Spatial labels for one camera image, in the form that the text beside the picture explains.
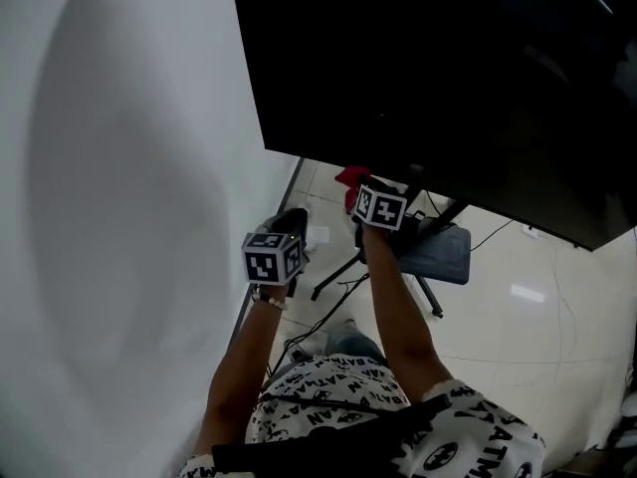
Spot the black screen stand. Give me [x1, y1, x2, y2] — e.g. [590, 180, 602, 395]
[310, 190, 472, 320]

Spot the red cloth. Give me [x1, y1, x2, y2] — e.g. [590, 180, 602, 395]
[334, 164, 372, 213]

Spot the beaded bracelet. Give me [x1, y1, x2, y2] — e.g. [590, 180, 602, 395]
[250, 286, 291, 313]

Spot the person's blue jeans leg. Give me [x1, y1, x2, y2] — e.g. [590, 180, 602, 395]
[317, 327, 388, 363]

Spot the thin grey floor cable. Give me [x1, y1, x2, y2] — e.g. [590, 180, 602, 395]
[543, 236, 579, 363]

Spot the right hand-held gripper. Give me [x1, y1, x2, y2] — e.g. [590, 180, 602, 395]
[349, 181, 425, 257]

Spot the white printed t-shirt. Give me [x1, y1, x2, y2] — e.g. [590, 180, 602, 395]
[177, 353, 547, 478]

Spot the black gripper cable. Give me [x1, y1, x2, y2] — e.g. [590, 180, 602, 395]
[257, 270, 372, 393]

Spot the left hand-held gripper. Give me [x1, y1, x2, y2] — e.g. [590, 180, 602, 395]
[241, 207, 311, 299]

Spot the person's left forearm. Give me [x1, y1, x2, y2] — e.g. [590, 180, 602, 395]
[200, 286, 291, 463]

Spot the person's right forearm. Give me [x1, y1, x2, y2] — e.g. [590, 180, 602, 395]
[359, 225, 455, 408]

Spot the large black television screen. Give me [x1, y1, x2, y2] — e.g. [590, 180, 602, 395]
[229, 0, 637, 253]

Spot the black shoulder strap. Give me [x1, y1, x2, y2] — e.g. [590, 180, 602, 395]
[211, 392, 455, 478]

